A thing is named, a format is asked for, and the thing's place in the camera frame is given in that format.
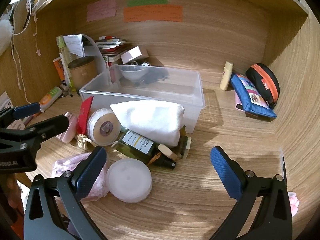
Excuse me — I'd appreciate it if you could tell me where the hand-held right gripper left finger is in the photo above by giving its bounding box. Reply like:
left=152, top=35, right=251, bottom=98
left=24, top=146, right=110, bottom=240

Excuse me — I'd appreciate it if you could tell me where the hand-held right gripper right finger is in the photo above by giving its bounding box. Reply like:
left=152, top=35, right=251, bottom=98
left=210, top=146, right=293, bottom=240

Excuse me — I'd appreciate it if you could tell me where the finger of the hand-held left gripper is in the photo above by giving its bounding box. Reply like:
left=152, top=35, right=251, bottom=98
left=0, top=102, right=42, bottom=129
left=25, top=114, right=71, bottom=143

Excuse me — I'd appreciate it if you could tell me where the white round container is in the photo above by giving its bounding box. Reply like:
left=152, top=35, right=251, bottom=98
left=106, top=158, right=153, bottom=203

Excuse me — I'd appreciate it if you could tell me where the dark green glass bottle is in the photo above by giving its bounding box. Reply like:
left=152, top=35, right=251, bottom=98
left=116, top=129, right=177, bottom=170

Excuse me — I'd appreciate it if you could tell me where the white cloth pouch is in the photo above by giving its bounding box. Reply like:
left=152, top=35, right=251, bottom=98
left=110, top=100, right=185, bottom=148

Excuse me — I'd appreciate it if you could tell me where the clear plastic storage box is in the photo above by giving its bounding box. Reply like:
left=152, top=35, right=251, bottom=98
left=79, top=64, right=205, bottom=134

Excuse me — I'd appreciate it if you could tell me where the wooden desktop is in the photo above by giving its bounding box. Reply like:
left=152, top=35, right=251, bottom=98
left=15, top=52, right=290, bottom=240

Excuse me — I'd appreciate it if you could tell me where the person's left hand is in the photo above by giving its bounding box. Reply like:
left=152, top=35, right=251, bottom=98
left=6, top=174, right=23, bottom=220

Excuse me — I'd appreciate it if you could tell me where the pink case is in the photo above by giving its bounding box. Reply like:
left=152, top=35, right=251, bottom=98
left=55, top=112, right=78, bottom=143

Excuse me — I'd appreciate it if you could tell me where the white green orange tube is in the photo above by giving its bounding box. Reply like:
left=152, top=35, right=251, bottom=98
left=39, top=86, right=62, bottom=113

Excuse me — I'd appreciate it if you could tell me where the small gold pouch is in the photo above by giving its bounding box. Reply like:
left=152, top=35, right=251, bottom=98
left=75, top=134, right=97, bottom=149

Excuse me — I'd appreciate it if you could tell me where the red packet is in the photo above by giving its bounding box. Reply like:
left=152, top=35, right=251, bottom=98
left=76, top=96, right=94, bottom=134

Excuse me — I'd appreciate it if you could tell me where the small dark glass jar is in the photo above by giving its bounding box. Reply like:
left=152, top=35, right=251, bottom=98
left=179, top=125, right=192, bottom=159

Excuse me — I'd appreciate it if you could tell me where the orange packet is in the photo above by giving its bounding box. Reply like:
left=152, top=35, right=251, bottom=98
left=52, top=57, right=67, bottom=82

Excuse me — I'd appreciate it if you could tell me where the brown mug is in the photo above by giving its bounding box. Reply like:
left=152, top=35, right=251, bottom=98
left=67, top=56, right=98, bottom=89

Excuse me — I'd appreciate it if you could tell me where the wooden tag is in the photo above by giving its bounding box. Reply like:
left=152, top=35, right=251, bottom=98
left=157, top=144, right=178, bottom=160

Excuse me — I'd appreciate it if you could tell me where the yellow-green bottle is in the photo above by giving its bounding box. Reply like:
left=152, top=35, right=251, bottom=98
left=56, top=35, right=75, bottom=90

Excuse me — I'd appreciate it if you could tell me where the pink phone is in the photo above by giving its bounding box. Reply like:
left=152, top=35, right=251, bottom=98
left=235, top=95, right=247, bottom=112

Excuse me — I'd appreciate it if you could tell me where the pink soft object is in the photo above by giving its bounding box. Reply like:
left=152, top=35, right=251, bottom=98
left=287, top=192, right=300, bottom=218

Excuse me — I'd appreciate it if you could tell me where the white paper note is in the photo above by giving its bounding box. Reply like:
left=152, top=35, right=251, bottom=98
left=63, top=34, right=84, bottom=58

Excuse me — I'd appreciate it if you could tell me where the blue bin lid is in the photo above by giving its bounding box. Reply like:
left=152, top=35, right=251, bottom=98
left=230, top=73, right=277, bottom=118

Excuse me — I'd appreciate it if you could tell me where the white fluffy object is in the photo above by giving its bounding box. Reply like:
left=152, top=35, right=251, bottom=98
left=0, top=17, right=13, bottom=53

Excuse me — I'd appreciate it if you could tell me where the clear acrylic file holder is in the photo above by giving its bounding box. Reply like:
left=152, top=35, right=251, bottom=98
left=80, top=34, right=110, bottom=87

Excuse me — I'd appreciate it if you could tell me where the cream tube bottle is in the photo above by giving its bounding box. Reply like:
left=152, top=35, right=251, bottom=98
left=219, top=61, right=234, bottom=91

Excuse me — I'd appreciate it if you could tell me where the white bowl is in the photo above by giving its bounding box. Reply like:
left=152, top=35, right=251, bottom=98
left=119, top=65, right=148, bottom=82

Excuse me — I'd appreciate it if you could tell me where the stack of booklets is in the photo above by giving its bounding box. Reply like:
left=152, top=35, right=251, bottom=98
left=95, top=36, right=132, bottom=67

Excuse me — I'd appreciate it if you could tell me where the black case with orange zip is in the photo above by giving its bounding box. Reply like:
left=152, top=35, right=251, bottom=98
left=245, top=63, right=280, bottom=108

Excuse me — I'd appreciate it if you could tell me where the small white box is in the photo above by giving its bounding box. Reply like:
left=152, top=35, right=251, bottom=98
left=121, top=46, right=149, bottom=64

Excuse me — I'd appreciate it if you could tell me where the pink sticky note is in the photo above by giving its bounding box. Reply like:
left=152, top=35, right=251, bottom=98
left=86, top=0, right=117, bottom=22

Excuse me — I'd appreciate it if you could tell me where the orange sticky note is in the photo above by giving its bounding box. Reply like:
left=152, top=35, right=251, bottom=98
left=123, top=5, right=183, bottom=23

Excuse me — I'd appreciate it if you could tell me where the green sticky note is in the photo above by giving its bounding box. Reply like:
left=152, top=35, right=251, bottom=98
left=126, top=0, right=170, bottom=7

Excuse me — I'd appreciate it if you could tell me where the white cord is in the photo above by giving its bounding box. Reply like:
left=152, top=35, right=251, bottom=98
left=10, top=0, right=40, bottom=104

